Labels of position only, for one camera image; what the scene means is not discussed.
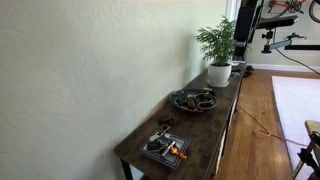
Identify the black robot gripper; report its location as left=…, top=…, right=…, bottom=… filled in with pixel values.
left=233, top=0, right=265, bottom=63

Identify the black floor object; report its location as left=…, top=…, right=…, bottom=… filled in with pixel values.
left=243, top=65, right=255, bottom=79

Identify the black items pile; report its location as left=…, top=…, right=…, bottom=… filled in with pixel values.
left=230, top=60, right=247, bottom=78

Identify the green leafy plant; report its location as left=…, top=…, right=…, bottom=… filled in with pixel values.
left=194, top=16, right=238, bottom=68

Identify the white plant pot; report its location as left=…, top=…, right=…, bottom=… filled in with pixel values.
left=207, top=62, right=233, bottom=85

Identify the white pot saucer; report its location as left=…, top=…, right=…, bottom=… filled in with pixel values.
left=206, top=79, right=230, bottom=89

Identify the red bicycle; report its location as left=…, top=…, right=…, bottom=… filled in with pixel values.
left=266, top=0, right=320, bottom=24

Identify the white rug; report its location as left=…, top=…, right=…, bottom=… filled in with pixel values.
left=270, top=75, right=320, bottom=171

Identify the dark round bowl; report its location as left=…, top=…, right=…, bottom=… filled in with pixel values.
left=169, top=88, right=219, bottom=113

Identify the wooden folding chair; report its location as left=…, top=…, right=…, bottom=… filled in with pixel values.
left=292, top=119, right=320, bottom=180

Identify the square blue tray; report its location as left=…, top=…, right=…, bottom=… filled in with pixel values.
left=139, top=129, right=191, bottom=170

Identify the silver key bunch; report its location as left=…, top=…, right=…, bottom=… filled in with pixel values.
left=148, top=125, right=177, bottom=158

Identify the black key fob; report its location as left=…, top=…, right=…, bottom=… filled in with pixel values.
left=147, top=140, right=163, bottom=152

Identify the black metal table leg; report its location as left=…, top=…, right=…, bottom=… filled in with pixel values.
left=119, top=159, right=134, bottom=180

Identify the black camera mount head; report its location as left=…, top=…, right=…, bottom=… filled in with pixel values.
left=261, top=29, right=275, bottom=54

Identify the black bar camera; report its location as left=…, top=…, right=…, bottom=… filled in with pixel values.
left=256, top=15, right=300, bottom=31

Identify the black cable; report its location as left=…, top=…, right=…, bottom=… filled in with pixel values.
left=274, top=48, right=320, bottom=76

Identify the black looped strap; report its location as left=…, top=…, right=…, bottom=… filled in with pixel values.
left=194, top=93, right=216, bottom=110

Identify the black horizontal rail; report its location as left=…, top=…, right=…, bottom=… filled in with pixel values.
left=284, top=44, right=320, bottom=51

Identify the orange extension cable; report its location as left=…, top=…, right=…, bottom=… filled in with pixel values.
left=238, top=104, right=309, bottom=148

